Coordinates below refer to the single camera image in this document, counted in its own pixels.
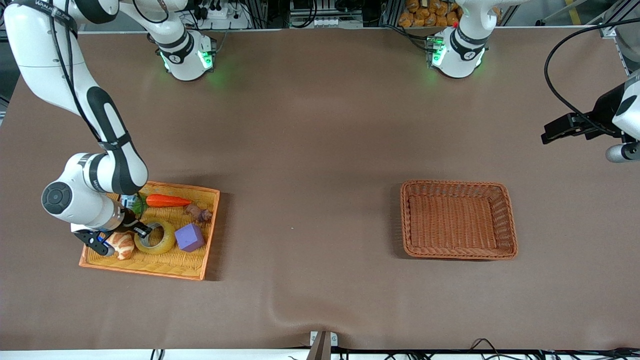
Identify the orange packaged snacks heap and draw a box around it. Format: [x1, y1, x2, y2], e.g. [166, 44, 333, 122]
[398, 0, 462, 29]

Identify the yellow wicker tray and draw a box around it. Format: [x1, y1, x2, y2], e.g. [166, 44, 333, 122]
[78, 180, 221, 281]

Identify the purple cube block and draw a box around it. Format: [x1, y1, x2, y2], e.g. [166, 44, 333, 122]
[174, 223, 206, 253]

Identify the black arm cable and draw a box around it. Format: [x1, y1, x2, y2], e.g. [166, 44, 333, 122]
[47, 0, 126, 151]
[544, 20, 640, 137]

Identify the table cover cloth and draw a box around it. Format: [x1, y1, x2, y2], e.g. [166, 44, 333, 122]
[0, 27, 640, 351]

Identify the yellow clear tape roll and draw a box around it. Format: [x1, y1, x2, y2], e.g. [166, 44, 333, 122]
[133, 218, 177, 256]

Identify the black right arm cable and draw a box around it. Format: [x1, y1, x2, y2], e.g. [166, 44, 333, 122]
[47, 0, 126, 151]

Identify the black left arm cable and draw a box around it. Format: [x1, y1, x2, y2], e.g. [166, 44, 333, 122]
[544, 20, 640, 137]

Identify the aluminium frame profile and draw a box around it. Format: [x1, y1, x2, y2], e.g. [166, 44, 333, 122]
[597, 0, 640, 40]

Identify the orange toy carrot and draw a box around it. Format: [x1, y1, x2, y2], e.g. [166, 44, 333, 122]
[134, 192, 193, 216]

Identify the toy croissant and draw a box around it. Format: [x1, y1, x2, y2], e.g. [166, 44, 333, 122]
[102, 231, 135, 261]

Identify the white power strip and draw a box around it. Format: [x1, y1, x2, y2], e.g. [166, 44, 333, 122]
[197, 2, 252, 30]

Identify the brown toy animal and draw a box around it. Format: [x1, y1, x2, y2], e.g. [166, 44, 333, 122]
[183, 203, 214, 223]

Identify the brown wicker basket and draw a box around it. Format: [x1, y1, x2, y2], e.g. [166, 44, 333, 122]
[400, 180, 519, 261]

